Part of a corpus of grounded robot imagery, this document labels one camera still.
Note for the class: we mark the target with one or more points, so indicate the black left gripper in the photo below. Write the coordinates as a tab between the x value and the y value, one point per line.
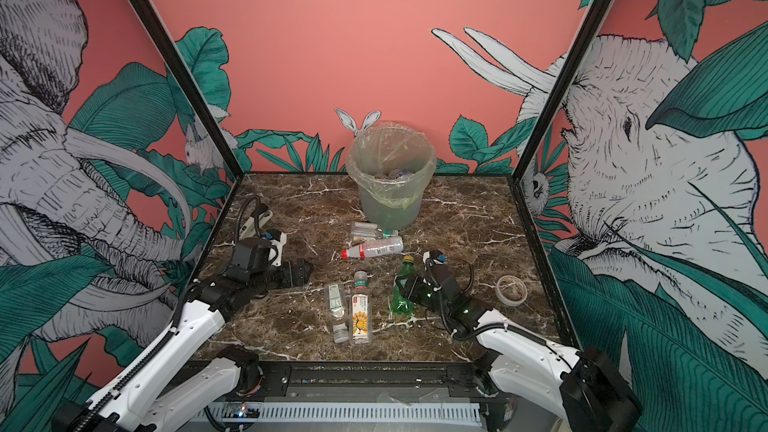
290	280

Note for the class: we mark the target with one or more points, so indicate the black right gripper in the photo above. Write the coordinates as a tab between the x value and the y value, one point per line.
414	287

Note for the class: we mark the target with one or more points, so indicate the green soda bottle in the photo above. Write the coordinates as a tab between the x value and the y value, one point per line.
399	303

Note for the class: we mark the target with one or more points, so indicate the sunflower label tea bottle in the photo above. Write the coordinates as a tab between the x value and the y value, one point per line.
360	310

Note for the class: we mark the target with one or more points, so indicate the clear bottle green white label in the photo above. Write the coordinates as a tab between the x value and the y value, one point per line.
337	312

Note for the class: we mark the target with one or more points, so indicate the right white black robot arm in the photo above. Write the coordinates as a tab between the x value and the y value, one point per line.
584	388

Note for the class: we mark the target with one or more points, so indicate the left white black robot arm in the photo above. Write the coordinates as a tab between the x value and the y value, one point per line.
139	399

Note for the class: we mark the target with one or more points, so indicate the grey mesh waste bin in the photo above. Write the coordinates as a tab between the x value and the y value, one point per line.
387	204

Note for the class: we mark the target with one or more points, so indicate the clear plastic bin liner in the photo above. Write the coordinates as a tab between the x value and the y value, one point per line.
391	156

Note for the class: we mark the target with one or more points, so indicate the grey black stapler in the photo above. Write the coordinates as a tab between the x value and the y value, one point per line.
255	222

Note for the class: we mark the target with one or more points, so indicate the red cap white bottle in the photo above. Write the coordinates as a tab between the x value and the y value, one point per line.
374	248

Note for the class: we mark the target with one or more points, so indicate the white tape roll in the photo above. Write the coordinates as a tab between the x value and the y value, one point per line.
511	291

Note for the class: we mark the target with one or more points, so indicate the clear bottle green neck band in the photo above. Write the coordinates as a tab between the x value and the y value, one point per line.
365	231

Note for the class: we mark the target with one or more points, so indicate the white perforated cable tray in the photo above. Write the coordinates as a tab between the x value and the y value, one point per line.
463	414

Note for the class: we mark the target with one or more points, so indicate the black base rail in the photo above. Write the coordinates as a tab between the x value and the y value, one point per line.
283	377

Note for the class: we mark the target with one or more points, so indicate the left black frame post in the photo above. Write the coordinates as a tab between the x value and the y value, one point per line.
156	29

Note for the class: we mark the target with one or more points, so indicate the black frame post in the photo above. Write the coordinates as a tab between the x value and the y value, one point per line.
588	30
156	29

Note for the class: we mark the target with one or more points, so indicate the right black frame post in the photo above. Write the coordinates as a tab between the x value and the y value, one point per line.
588	30

